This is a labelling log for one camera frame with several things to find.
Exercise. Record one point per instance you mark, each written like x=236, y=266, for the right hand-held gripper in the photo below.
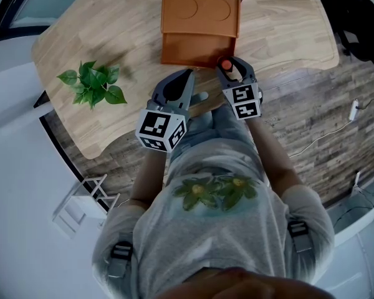
x=244, y=100

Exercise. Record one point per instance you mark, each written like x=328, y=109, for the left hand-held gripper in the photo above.
x=156, y=126

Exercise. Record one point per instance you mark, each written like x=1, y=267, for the orange plastic tray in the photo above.
x=199, y=20

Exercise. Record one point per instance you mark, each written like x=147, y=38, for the person's face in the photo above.
x=243, y=285

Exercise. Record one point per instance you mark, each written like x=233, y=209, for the black office chair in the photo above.
x=361, y=26

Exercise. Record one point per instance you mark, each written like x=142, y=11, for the person's grey floral shirt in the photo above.
x=205, y=229

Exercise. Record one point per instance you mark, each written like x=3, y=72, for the white power strip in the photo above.
x=354, y=111

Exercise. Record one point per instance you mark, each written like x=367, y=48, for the person's left forearm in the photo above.
x=149, y=176

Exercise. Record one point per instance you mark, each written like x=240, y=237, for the white step stool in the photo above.
x=70, y=210

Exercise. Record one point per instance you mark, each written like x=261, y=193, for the black-framed window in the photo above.
x=28, y=2

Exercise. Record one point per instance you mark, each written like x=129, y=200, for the green potted plant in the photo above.
x=93, y=79

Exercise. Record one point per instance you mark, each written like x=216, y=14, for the person's right forearm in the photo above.
x=271, y=154

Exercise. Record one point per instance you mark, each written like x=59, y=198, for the white open cabinet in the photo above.
x=361, y=260

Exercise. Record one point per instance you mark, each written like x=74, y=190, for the person's blue jeans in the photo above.
x=224, y=120

